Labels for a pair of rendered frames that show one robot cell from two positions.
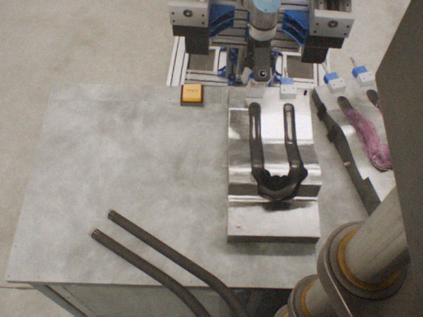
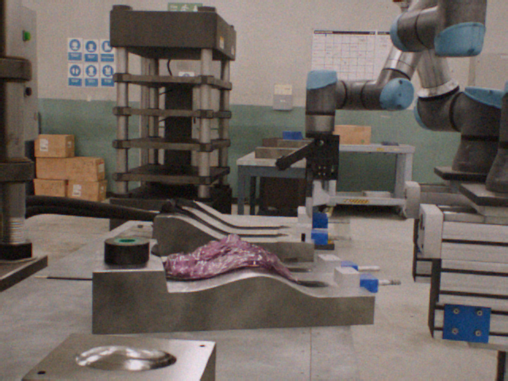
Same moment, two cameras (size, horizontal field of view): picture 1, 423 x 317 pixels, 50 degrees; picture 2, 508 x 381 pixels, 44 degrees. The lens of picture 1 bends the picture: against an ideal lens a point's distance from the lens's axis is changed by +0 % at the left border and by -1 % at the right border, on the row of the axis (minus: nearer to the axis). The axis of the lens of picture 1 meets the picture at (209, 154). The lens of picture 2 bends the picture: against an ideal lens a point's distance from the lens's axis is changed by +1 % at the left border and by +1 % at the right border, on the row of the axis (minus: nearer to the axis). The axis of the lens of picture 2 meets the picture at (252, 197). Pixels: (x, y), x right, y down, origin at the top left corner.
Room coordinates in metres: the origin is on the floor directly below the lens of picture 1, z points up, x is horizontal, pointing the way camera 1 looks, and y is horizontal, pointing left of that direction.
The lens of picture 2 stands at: (0.87, -1.72, 1.18)
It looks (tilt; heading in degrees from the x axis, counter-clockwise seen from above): 8 degrees down; 94
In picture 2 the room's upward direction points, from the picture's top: 2 degrees clockwise
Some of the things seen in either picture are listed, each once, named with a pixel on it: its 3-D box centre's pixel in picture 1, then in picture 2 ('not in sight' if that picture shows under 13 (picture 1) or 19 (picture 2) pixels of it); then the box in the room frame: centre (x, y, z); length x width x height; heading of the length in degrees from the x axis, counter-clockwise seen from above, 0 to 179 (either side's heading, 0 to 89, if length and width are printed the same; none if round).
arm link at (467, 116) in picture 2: not in sight; (482, 110); (1.38, 0.06, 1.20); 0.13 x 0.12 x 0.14; 129
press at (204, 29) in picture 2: not in sight; (180, 127); (-0.28, 4.38, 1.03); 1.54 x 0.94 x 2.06; 88
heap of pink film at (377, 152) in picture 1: (383, 130); (230, 257); (0.75, -0.54, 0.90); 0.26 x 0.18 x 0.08; 16
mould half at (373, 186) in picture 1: (381, 138); (228, 279); (0.75, -0.55, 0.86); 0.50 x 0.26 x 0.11; 16
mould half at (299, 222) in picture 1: (270, 156); (214, 236); (0.68, -0.19, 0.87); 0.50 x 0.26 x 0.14; 178
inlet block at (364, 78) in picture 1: (359, 70); (369, 282); (1.03, -0.52, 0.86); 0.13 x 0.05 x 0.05; 16
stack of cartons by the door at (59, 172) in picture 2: not in sight; (71, 167); (-2.01, 6.07, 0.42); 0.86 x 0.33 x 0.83; 178
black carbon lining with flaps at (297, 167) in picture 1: (275, 144); (221, 217); (0.69, -0.20, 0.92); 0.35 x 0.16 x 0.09; 178
